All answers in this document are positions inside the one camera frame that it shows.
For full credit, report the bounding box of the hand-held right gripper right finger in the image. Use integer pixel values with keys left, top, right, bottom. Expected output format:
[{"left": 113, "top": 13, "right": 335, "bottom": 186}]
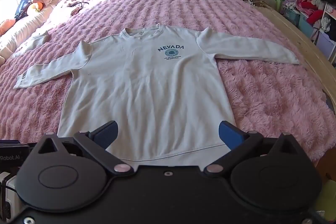
[{"left": 203, "top": 120, "right": 305, "bottom": 178}]

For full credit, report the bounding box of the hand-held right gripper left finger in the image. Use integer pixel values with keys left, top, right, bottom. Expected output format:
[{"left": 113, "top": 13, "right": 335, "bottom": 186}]
[{"left": 34, "top": 120, "right": 135, "bottom": 177}]

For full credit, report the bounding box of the white printed sweatshirt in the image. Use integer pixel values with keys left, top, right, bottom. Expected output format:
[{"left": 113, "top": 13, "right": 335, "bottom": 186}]
[{"left": 14, "top": 24, "right": 300, "bottom": 169}]

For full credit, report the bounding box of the pink fluffy blanket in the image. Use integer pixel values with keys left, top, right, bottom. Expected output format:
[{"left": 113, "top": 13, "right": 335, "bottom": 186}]
[{"left": 0, "top": 0, "right": 328, "bottom": 161}]

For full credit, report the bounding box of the white bedding roll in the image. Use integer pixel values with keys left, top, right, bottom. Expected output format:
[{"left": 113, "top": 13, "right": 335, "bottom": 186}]
[{"left": 0, "top": 7, "right": 51, "bottom": 65}]

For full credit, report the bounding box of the orange pillow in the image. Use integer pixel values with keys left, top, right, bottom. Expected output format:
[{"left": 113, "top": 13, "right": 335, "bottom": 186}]
[{"left": 0, "top": 19, "right": 17, "bottom": 36}]

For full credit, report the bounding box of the blue storage bin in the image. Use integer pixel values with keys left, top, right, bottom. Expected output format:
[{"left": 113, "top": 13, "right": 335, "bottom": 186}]
[{"left": 283, "top": 7, "right": 300, "bottom": 27}]

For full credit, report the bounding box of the green storage box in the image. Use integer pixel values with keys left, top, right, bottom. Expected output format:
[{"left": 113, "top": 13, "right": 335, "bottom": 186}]
[{"left": 270, "top": 0, "right": 287, "bottom": 14}]

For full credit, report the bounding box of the orange plush toy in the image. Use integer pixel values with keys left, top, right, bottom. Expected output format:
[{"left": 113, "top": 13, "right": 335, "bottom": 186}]
[{"left": 27, "top": 1, "right": 44, "bottom": 13}]

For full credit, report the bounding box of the red garment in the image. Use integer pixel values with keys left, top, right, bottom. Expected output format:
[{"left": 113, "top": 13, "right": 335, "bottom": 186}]
[{"left": 296, "top": 0, "right": 324, "bottom": 25}]

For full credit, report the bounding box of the navy star-print cloth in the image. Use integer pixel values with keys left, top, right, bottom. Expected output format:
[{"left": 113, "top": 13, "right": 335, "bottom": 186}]
[{"left": 14, "top": 0, "right": 33, "bottom": 21}]

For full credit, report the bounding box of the wooden bed frame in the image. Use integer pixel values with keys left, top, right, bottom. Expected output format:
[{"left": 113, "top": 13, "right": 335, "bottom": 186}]
[{"left": 243, "top": 0, "right": 336, "bottom": 140}]

